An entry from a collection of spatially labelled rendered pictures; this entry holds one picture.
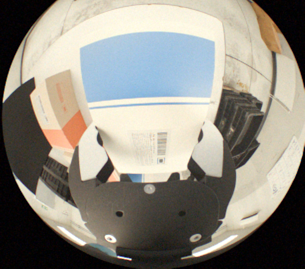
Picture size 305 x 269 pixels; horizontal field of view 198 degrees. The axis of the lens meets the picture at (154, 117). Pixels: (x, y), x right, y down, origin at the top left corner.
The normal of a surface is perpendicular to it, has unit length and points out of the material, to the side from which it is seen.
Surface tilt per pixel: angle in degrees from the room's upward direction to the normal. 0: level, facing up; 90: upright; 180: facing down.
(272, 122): 90
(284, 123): 90
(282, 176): 90
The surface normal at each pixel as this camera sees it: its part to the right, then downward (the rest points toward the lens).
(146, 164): 0.04, 0.53
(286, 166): -1.00, 0.04
